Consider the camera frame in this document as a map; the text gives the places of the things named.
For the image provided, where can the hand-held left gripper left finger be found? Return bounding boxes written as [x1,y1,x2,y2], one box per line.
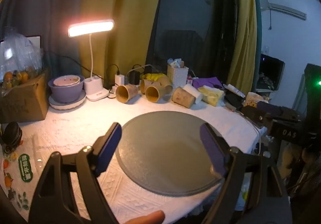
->
[28,122,123,224]

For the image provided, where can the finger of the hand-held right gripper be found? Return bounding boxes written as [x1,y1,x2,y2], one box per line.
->
[241,105,272,128]
[257,101,301,122]

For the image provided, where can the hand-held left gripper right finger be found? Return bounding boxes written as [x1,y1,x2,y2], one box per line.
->
[199,123,284,224]

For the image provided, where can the brown bamboo cup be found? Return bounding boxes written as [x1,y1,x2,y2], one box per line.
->
[145,85,166,103]
[140,75,173,94]
[116,84,139,103]

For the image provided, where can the brown speckled cup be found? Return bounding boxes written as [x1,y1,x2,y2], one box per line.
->
[171,87,196,109]

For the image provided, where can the person's left hand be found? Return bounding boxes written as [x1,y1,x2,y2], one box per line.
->
[125,210,165,224]

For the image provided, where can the printed mug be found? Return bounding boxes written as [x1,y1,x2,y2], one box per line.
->
[244,92,264,108]

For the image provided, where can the black pouch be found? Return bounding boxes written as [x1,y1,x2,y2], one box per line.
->
[224,94,245,111]

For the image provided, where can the white tube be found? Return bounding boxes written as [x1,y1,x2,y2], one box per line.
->
[223,84,246,98]

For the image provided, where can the white quilted tablecloth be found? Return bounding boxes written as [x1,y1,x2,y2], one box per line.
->
[0,97,264,224]

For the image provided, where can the black monitor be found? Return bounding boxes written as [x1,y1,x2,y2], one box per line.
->
[256,54,285,90]

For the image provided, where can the grey round plate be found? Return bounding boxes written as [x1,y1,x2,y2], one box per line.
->
[115,111,232,197]

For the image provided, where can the yellow sponge pack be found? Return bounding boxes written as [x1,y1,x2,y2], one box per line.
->
[198,85,224,107]

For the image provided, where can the purple cloth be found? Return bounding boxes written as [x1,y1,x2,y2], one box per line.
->
[192,77,223,89]

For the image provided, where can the white plate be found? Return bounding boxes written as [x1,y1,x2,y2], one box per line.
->
[48,90,86,110]

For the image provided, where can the white tissue roll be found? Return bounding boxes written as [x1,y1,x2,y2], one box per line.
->
[183,84,203,103]

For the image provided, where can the purple bowl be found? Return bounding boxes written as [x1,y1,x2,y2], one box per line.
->
[48,77,84,103]

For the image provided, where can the narrow yellow curtain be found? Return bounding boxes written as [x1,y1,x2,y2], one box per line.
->
[227,0,259,94]

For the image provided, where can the black power adapter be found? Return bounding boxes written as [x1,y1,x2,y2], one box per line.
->
[129,71,140,85]

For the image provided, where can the white woven basket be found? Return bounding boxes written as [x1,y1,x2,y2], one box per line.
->
[167,65,189,88]

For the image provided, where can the yellow cloth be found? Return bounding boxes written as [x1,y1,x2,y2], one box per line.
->
[142,73,161,81]

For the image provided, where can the fruit printed plastic bag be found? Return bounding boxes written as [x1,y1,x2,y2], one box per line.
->
[0,136,51,216]

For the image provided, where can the small packets in basket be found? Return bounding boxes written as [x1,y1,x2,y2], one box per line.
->
[168,58,185,68]

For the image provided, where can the cardboard box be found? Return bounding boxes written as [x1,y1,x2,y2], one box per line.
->
[0,71,49,123]

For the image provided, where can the black round case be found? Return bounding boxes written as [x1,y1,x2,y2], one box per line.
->
[0,122,23,153]

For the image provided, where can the white air conditioner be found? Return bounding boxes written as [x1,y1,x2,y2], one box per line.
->
[259,0,308,21]

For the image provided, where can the dark window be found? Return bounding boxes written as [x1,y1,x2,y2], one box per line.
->
[147,0,239,84]

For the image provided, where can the white desk lamp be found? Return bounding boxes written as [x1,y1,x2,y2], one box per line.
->
[68,19,115,101]

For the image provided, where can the clear bag of oranges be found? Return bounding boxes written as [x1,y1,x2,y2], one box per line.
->
[0,26,44,89]

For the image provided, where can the grey blue curtain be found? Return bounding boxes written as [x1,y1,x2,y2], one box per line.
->
[0,0,93,84]

